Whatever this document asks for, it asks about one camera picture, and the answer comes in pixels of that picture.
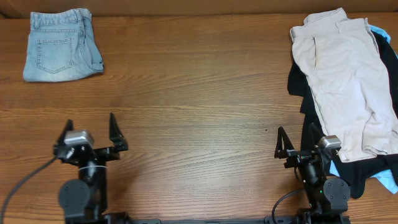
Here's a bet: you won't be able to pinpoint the light blue garment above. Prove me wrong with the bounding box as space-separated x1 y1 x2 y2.
330 26 397 198

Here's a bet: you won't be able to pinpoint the light blue denim shorts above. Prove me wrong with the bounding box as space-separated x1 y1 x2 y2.
23 8 104 82

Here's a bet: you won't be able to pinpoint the beige shorts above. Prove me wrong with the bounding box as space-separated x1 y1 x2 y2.
290 8 397 162

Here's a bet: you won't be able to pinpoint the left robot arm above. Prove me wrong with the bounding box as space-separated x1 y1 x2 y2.
53 113 131 223

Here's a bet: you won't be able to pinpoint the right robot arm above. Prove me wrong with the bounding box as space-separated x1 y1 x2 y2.
271 124 351 224

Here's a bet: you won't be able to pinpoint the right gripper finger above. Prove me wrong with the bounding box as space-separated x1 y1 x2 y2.
309 123 325 146
274 126 295 159

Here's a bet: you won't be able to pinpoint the black garment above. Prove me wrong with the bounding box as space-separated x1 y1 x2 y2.
286 30 398 200

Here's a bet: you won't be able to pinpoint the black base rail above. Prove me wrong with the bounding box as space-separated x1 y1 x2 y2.
102 213 351 224

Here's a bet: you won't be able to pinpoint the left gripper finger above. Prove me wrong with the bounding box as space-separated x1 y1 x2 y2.
53 119 74 156
109 113 129 152

